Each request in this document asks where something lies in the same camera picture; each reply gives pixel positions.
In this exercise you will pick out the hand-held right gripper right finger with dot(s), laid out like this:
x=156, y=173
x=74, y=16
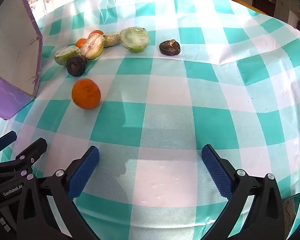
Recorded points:
x=217, y=172

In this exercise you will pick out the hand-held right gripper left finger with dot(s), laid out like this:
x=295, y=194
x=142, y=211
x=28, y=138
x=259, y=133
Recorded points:
x=85, y=172

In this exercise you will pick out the purple cardboard box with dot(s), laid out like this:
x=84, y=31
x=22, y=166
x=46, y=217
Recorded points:
x=10, y=42

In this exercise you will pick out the pale fruit piece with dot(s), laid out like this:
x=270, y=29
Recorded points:
x=111, y=40

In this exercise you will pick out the large orange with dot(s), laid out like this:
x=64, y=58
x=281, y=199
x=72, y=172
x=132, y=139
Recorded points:
x=86, y=93

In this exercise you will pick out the green fruit piece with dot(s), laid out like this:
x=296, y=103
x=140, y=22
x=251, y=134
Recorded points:
x=64, y=55

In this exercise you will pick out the green melon half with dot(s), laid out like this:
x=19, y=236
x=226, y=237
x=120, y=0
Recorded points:
x=135, y=40

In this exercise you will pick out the dark wooden door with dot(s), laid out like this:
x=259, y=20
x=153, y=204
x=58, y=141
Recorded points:
x=263, y=3

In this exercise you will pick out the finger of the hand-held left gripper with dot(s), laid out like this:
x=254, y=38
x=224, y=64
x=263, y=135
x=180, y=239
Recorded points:
x=5, y=140
x=37, y=148

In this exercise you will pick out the dark brown round fruit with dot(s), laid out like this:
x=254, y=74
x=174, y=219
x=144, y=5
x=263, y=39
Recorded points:
x=170, y=48
x=76, y=65

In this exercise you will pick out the small orange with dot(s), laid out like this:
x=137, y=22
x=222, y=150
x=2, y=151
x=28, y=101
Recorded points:
x=96, y=32
x=81, y=42

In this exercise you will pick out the teal checked tablecloth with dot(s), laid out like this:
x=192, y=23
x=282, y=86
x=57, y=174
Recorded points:
x=165, y=105

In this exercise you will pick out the wrapped apple half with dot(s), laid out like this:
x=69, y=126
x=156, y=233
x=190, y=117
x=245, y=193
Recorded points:
x=92, y=47

